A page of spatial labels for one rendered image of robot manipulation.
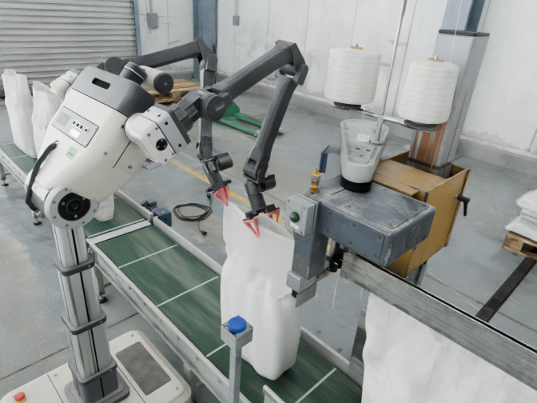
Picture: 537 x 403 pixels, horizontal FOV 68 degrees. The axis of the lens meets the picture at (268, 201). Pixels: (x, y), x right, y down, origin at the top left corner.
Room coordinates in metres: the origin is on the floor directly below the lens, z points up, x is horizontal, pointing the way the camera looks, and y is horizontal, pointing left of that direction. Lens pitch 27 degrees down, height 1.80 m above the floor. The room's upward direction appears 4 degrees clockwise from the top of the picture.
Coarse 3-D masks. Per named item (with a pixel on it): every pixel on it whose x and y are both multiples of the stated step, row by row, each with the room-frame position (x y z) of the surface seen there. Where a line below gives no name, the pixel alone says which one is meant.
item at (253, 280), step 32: (224, 224) 1.50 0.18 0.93; (256, 256) 1.30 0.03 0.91; (288, 256) 1.21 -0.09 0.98; (224, 288) 1.37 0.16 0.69; (256, 288) 1.23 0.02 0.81; (288, 288) 1.20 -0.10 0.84; (224, 320) 1.35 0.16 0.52; (256, 320) 1.20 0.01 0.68; (288, 320) 1.17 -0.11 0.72; (256, 352) 1.19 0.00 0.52; (288, 352) 1.18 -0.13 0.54
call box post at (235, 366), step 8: (232, 352) 0.98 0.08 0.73; (240, 352) 0.99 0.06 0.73; (232, 360) 0.98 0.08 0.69; (240, 360) 0.99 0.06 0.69; (232, 368) 0.98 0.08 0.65; (240, 368) 0.99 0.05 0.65; (232, 376) 0.98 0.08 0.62; (240, 376) 0.99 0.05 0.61; (232, 384) 0.98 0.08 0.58; (232, 392) 0.98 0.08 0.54; (232, 400) 0.98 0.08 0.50
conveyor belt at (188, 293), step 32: (128, 256) 1.97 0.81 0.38; (160, 256) 1.99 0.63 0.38; (192, 256) 2.02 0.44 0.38; (160, 288) 1.70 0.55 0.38; (192, 288) 1.72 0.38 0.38; (192, 320) 1.48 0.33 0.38; (224, 352) 1.30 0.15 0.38; (256, 384) 1.15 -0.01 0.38; (288, 384) 1.16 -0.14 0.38; (320, 384) 1.17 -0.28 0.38; (352, 384) 1.18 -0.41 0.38
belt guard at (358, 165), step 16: (352, 128) 1.40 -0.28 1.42; (368, 128) 1.42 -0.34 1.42; (384, 128) 1.44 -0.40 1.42; (352, 144) 1.22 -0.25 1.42; (368, 144) 1.23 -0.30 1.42; (384, 144) 1.32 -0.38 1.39; (352, 160) 1.07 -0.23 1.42; (368, 160) 1.08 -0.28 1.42; (352, 176) 1.04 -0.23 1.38; (368, 176) 1.04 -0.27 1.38
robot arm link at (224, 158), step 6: (204, 150) 1.56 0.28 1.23; (210, 150) 1.57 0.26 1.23; (204, 156) 1.55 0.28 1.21; (210, 156) 1.56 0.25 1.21; (216, 156) 1.59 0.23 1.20; (222, 156) 1.61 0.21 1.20; (228, 156) 1.61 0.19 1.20; (222, 162) 1.58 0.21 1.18; (228, 162) 1.59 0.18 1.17; (222, 168) 1.58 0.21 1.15; (228, 168) 1.60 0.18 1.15
